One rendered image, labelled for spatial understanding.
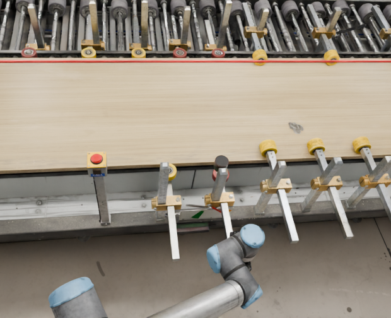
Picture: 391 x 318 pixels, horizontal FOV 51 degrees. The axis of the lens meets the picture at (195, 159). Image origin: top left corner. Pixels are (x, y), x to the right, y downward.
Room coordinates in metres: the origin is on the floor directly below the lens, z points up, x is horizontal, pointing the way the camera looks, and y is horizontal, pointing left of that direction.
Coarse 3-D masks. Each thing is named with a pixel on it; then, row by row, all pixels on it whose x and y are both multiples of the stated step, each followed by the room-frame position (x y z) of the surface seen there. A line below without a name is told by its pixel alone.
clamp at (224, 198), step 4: (224, 192) 1.01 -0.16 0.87; (228, 192) 1.01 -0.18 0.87; (232, 192) 1.01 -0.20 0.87; (204, 196) 0.98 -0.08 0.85; (208, 196) 0.97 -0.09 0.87; (224, 196) 0.99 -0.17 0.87; (228, 196) 0.99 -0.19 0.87; (204, 200) 0.96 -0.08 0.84; (208, 200) 0.95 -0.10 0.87; (220, 200) 0.96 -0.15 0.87; (224, 200) 0.97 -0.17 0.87; (228, 200) 0.97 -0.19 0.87; (232, 200) 0.97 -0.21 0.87; (212, 204) 0.94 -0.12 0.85; (216, 204) 0.95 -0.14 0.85; (220, 204) 0.95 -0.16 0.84; (228, 204) 0.96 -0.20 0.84; (232, 204) 0.97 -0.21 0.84
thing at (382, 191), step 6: (366, 150) 1.36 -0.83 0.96; (366, 156) 1.32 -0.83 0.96; (366, 162) 1.30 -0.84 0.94; (372, 162) 1.29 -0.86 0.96; (372, 168) 1.25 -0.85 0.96; (378, 186) 1.16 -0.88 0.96; (384, 186) 1.16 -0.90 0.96; (378, 192) 1.13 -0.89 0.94; (384, 192) 1.12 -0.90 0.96; (384, 198) 1.09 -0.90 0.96; (384, 204) 1.07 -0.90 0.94; (390, 204) 1.06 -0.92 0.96; (390, 210) 1.03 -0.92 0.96; (390, 216) 1.01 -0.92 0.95; (390, 222) 0.99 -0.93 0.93
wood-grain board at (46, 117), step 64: (0, 64) 1.50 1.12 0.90; (64, 64) 1.59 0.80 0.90; (128, 64) 1.69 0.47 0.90; (192, 64) 1.79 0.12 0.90; (320, 64) 2.01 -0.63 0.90; (384, 64) 2.13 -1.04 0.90; (0, 128) 1.10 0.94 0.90; (64, 128) 1.17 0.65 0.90; (128, 128) 1.25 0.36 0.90; (192, 128) 1.33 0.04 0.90; (256, 128) 1.41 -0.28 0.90; (320, 128) 1.50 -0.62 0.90; (384, 128) 1.59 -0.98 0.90
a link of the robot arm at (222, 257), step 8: (224, 240) 0.63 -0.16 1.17; (232, 240) 0.63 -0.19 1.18; (240, 240) 0.63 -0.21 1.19; (216, 248) 0.59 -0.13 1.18; (224, 248) 0.59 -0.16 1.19; (232, 248) 0.60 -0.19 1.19; (240, 248) 0.60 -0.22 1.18; (208, 256) 0.57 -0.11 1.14; (216, 256) 0.56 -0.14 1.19; (224, 256) 0.56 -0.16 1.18; (232, 256) 0.57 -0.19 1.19; (240, 256) 0.58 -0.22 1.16; (216, 264) 0.53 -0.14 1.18; (224, 264) 0.54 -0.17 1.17; (232, 264) 0.54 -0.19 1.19; (240, 264) 0.55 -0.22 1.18; (216, 272) 0.52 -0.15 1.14; (224, 272) 0.52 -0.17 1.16
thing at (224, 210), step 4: (224, 188) 1.04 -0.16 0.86; (224, 204) 0.95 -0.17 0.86; (224, 208) 0.93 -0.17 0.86; (224, 212) 0.91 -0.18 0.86; (228, 212) 0.91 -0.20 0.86; (224, 216) 0.89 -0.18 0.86; (228, 216) 0.89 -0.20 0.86; (224, 220) 0.87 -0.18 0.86; (228, 220) 0.87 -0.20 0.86; (224, 224) 0.86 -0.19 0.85; (228, 224) 0.85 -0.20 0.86; (224, 228) 0.84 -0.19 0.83; (228, 228) 0.83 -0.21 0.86; (228, 232) 0.81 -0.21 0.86; (228, 236) 0.80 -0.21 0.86
